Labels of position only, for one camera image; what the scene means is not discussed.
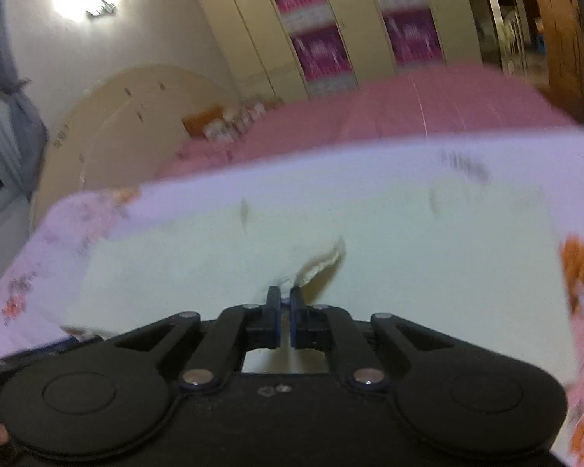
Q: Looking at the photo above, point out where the cream wardrobe with pink panels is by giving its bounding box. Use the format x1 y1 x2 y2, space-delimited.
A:
181 0 484 101

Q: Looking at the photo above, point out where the cream knitted garment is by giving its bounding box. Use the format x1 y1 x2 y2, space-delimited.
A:
61 156 581 385

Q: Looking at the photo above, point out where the floral bed sheet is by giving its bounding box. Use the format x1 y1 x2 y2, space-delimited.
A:
0 129 584 467

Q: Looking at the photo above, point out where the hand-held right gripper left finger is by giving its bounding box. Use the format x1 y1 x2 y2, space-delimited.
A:
114 286 282 392

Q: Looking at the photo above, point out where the round beige headboard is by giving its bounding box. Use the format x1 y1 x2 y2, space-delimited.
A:
32 64 240 228

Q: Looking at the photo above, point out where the white rack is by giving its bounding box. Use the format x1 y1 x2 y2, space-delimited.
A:
495 6 529 75

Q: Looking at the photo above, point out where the pink bed cover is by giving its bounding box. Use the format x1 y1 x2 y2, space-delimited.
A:
156 61 577 182

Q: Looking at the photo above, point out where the brown wooden door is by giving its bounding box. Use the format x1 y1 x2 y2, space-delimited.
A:
524 0 584 118

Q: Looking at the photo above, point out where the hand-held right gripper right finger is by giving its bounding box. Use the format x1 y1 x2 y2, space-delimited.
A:
290 286 461 393

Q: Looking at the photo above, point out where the orange floral pillow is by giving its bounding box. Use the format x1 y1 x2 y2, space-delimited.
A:
181 101 274 145

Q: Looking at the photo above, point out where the grey curtain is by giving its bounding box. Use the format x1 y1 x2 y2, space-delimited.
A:
0 0 49 198

